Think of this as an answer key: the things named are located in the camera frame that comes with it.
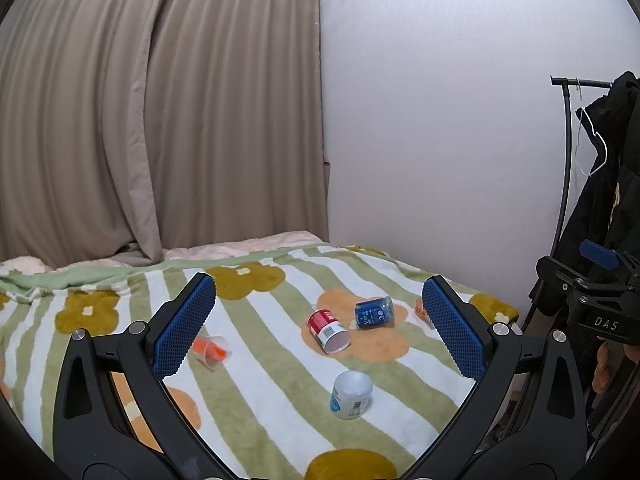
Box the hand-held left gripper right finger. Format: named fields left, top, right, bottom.
left=400, top=275, right=589, bottom=480

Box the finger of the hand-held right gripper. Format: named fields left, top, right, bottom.
left=580, top=239, right=640, bottom=283
left=536, top=256, right=628, bottom=301

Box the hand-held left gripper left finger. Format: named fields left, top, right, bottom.
left=51, top=272, right=237, bottom=480

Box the orange patterned cup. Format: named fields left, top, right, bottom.
left=414, top=297, right=434, bottom=329

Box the clear plastic cup orange inside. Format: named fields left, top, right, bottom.
left=190, top=334, right=232, bottom=372

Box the blue paper cup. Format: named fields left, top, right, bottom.
left=354, top=297, right=394, bottom=331

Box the white cup with blue label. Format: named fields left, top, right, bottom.
left=330, top=370, right=374, bottom=421

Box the red paper cup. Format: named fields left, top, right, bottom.
left=307, top=308, right=352, bottom=354

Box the person's right hand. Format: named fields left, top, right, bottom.
left=593, top=344, right=626, bottom=397

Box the black jacket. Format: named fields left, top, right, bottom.
left=529, top=71, right=640, bottom=323

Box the black clothes rack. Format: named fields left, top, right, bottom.
left=521, top=75, right=615, bottom=333

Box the floral striped blanket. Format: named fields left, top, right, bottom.
left=0, top=245, right=521, bottom=480

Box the beige curtain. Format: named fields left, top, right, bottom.
left=0, top=0, right=332, bottom=267

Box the white wire hanger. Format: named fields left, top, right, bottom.
left=574, top=79, right=609, bottom=177

